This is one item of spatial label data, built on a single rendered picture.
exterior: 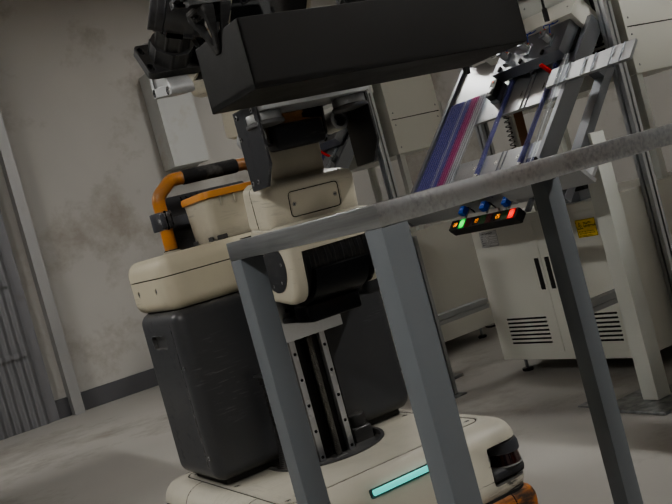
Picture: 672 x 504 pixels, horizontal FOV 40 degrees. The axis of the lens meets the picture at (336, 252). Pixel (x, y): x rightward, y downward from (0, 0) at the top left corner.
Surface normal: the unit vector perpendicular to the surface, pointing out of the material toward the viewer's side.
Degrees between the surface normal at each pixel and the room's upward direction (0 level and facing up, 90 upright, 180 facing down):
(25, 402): 90
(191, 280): 90
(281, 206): 98
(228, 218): 92
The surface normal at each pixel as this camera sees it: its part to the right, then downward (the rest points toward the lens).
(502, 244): -0.81, 0.24
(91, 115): 0.51, -0.11
